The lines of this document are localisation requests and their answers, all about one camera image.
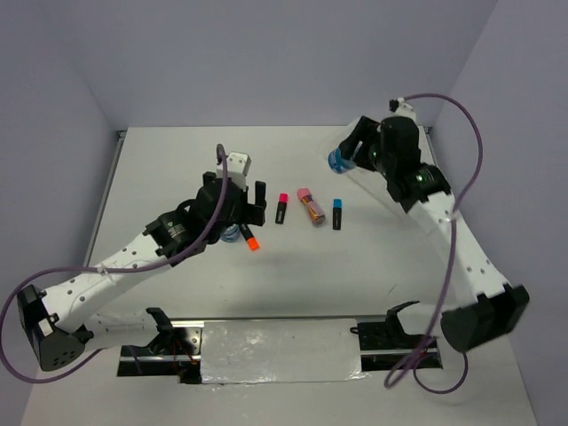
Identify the pink-capped tube of pens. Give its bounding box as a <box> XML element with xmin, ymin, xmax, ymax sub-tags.
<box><xmin>296</xmin><ymin>188</ymin><xmax>326</xmax><ymax>226</ymax></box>

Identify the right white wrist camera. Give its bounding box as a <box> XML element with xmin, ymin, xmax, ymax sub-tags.
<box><xmin>389</xmin><ymin>98</ymin><xmax>416</xmax><ymax>122</ymax></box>

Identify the pink highlighter marker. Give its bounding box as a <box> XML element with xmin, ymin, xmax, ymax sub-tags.
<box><xmin>275</xmin><ymin>193</ymin><xmax>288</xmax><ymax>225</ymax></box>

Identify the blue slime jar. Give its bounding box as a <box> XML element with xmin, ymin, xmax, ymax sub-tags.
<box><xmin>220</xmin><ymin>224</ymin><xmax>241</xmax><ymax>243</ymax></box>
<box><xmin>327</xmin><ymin>148</ymin><xmax>356</xmax><ymax>174</ymax></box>

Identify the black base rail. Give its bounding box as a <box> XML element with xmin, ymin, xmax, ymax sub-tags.
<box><xmin>116</xmin><ymin>307</ymin><xmax>420</xmax><ymax>385</ymax></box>

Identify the silver foil sheet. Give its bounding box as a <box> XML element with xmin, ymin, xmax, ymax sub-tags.
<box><xmin>201</xmin><ymin>319</ymin><xmax>365</xmax><ymax>384</ymax></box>

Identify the orange highlighter marker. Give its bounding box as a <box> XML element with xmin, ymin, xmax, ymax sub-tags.
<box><xmin>240</xmin><ymin>224</ymin><xmax>260</xmax><ymax>251</ymax></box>

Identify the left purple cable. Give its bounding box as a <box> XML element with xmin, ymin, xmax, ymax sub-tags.
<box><xmin>0</xmin><ymin>143</ymin><xmax>232</xmax><ymax>385</ymax></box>

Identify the blue highlighter marker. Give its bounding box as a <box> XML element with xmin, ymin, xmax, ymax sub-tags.
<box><xmin>332</xmin><ymin>199</ymin><xmax>343</xmax><ymax>231</ymax></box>

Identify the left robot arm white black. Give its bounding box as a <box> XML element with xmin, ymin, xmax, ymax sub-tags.
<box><xmin>16</xmin><ymin>171</ymin><xmax>266</xmax><ymax>372</ymax></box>

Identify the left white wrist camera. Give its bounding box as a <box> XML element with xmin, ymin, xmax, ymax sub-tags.
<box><xmin>226</xmin><ymin>152</ymin><xmax>252</xmax><ymax>191</ymax></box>

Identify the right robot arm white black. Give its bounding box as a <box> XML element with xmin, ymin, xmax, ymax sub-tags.
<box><xmin>327</xmin><ymin>115</ymin><xmax>530</xmax><ymax>353</ymax></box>

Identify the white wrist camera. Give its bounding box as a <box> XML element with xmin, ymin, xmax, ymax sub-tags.
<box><xmin>226</xmin><ymin>152</ymin><xmax>252</xmax><ymax>191</ymax></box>
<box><xmin>389</xmin><ymin>98</ymin><xmax>416</xmax><ymax>122</ymax></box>

